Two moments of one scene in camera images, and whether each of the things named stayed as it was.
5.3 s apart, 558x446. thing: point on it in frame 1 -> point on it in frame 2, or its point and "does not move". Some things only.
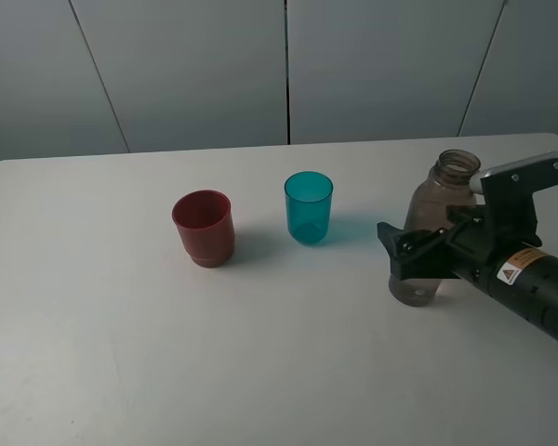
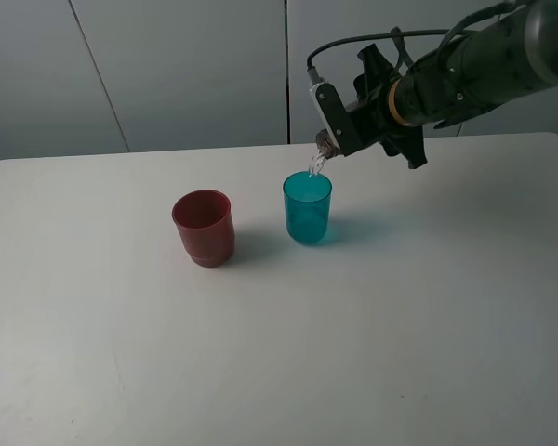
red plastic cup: (205, 221) does not move
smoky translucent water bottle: (447, 185) -> (325, 145)
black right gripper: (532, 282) -> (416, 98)
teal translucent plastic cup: (309, 203) does not move
